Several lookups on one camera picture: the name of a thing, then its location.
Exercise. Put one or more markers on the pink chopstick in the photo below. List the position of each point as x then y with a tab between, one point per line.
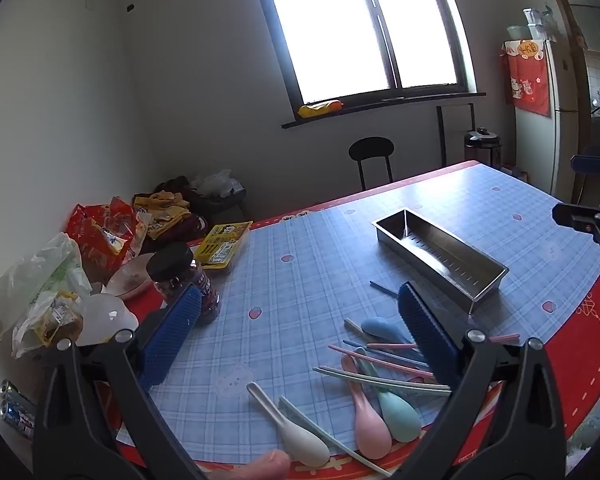
370	359
392	346

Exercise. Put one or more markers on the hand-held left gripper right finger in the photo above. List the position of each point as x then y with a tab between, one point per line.
427	335

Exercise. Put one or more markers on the blue plaid tablecloth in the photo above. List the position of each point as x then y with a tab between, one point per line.
305	280

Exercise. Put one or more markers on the window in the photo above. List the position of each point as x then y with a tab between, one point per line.
355	25

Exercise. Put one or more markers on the stainless steel utensil tray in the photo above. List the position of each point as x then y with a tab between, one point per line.
445	255

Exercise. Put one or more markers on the yellow packet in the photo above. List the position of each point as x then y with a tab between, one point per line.
320	109

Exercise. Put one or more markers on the clear storage container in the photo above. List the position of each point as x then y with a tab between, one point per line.
532	22

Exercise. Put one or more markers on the black metal frame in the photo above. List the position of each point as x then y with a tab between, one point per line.
441	135

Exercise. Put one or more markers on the red snack bag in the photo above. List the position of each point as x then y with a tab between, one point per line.
100	235

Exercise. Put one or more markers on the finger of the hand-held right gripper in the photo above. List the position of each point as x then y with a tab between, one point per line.
592	162
580	215

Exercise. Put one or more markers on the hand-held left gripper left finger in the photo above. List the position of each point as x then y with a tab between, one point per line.
172	335

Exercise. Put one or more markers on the dark window sill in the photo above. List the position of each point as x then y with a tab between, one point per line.
380	107

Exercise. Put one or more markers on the blue spoon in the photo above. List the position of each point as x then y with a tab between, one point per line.
385	329

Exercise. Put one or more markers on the dark blue chopstick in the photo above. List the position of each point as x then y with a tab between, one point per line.
382	288
380	352

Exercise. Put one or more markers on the pink spoon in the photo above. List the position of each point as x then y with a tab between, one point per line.
370	425

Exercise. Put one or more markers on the red printed cloth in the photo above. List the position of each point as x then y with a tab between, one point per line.
527	80

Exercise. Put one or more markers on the white spoon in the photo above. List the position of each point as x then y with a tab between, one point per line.
300	440

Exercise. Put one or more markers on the black pressure cooker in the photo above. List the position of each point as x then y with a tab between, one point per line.
482	147

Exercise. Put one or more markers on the translucent plastic bag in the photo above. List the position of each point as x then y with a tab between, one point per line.
30	280

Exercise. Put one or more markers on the dark stool with clothes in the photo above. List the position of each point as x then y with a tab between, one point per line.
200	215

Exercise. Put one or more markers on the green spoon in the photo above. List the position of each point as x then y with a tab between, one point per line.
397	410

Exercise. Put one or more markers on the black round chair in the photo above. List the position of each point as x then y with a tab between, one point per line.
371	150

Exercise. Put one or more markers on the white chopstick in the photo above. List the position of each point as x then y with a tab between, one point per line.
325	435

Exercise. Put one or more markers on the black lid snack jar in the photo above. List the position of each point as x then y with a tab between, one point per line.
180	280

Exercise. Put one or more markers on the white refrigerator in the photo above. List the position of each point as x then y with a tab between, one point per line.
562	125

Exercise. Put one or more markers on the pack of batteries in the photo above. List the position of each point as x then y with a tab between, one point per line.
17	410

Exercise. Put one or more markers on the yellow snack tray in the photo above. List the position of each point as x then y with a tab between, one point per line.
222	245

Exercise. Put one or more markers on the person's left hand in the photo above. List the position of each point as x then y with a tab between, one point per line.
275	462

